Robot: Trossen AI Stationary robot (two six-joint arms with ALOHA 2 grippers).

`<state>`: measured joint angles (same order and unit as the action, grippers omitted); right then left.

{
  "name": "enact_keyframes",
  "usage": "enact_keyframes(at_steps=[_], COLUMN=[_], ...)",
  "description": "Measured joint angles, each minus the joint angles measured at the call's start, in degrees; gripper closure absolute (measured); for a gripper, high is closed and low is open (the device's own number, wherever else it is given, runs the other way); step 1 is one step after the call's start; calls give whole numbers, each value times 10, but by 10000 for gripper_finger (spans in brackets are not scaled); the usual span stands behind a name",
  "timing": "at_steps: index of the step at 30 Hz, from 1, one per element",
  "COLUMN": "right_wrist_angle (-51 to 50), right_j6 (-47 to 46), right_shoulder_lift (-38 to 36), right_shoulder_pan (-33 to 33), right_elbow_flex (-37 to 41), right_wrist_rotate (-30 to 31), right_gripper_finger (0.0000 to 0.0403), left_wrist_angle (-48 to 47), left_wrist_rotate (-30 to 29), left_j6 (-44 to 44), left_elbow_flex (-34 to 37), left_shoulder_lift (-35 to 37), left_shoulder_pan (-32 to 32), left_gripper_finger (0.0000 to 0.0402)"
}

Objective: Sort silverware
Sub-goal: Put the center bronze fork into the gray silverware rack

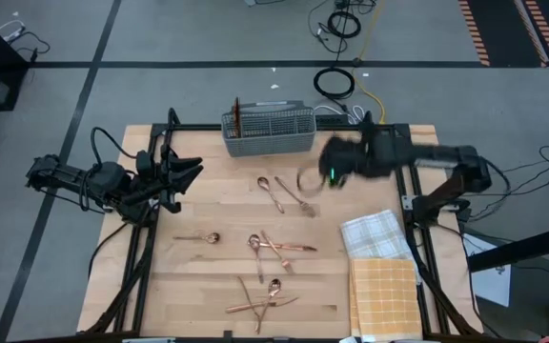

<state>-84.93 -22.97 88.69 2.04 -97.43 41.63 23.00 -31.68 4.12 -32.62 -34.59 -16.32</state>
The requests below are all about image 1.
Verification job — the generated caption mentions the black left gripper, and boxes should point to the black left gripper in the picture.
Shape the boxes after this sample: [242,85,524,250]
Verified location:
[152,142,206,214]

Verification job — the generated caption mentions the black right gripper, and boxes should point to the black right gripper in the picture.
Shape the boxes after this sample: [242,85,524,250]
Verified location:
[295,134,376,197]

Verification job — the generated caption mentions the copper fork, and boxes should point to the copper fork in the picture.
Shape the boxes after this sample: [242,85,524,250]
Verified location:
[259,230,296,276]
[273,175,317,220]
[235,275,263,320]

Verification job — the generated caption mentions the copper spoon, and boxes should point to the copper spoon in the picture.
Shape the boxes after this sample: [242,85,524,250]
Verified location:
[247,233,265,285]
[172,232,222,245]
[256,176,287,215]
[254,278,283,335]

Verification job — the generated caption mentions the grey plastic cutlery basket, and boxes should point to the grey plastic cutlery basket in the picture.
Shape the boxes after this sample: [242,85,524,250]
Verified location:
[220,99,317,158]

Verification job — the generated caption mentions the white plaid dish towel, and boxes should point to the white plaid dish towel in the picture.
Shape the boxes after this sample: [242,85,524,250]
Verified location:
[339,209,421,285]

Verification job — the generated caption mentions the orange plaid dish towel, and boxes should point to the orange plaid dish towel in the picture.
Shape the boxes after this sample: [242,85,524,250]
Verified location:
[349,257,424,342]

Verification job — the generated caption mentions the white paper sheet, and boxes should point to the white paper sheet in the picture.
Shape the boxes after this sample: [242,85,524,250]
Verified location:
[462,232,514,309]

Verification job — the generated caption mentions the black desk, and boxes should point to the black desk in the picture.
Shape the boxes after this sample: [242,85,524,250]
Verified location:
[464,221,549,273]

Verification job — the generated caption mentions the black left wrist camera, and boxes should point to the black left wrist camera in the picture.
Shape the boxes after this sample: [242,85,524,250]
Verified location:
[134,149,155,178]

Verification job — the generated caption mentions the black aluminium table frame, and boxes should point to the black aluminium table frame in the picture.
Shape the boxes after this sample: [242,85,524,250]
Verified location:
[83,107,483,342]

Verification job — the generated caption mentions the white cable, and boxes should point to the white cable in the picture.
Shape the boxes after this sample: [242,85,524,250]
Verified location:
[313,103,367,126]
[0,18,27,43]

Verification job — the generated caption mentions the large coiled black cable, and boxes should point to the large coiled black cable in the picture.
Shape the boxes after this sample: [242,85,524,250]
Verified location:
[312,66,356,101]

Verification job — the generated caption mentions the yellow hanging cable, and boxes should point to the yellow hanging cable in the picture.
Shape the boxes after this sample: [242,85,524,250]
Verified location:
[350,0,388,126]

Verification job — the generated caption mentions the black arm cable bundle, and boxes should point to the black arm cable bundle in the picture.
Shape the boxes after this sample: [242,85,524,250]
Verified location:
[403,222,483,337]
[86,219,156,334]

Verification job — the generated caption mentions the small coiled black cable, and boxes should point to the small coiled black cable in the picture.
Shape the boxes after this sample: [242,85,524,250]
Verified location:
[325,9,363,40]

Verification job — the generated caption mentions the thin black cable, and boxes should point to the thin black cable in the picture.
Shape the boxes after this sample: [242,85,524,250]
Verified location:
[6,29,51,64]

